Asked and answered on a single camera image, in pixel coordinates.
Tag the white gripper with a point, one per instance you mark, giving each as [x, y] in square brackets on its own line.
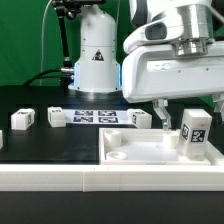
[154, 72]

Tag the white square table top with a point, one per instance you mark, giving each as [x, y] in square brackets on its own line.
[130, 146]

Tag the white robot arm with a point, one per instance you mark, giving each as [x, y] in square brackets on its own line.
[186, 25]

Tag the AprilTag marker sheet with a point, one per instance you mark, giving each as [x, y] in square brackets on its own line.
[110, 117]

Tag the white part at left edge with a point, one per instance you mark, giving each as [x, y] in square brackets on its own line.
[1, 139]

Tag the white obstacle fence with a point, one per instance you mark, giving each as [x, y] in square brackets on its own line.
[87, 178]

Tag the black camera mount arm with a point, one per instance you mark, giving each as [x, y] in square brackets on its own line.
[69, 9]

